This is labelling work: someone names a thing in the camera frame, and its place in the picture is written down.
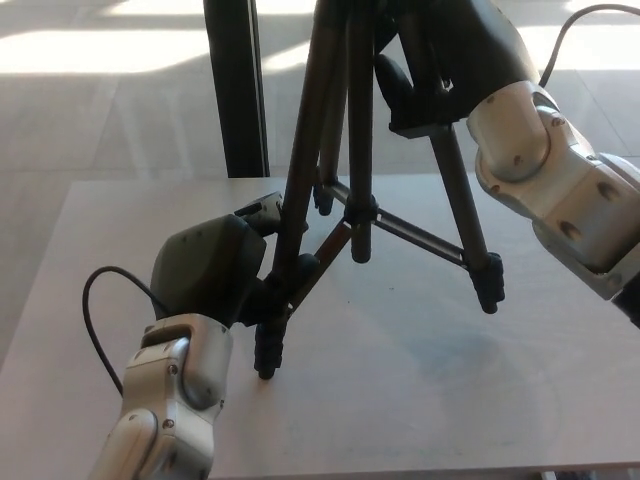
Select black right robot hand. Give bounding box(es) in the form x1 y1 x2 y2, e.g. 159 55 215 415
374 0 542 139

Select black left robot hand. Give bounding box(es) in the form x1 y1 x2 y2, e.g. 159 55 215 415
149 191 322 329

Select bronze camera tripod black joints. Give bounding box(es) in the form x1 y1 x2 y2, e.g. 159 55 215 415
253 0 506 382

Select black vertical pillar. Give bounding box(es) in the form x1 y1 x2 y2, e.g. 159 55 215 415
201 0 272 179

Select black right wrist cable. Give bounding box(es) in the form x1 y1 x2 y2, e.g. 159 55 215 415
538 1 640 87

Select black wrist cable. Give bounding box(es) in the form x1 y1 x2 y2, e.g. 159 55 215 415
81 266 172 397
538 1 640 87

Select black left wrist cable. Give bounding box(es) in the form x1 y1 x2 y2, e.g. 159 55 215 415
81 266 172 397

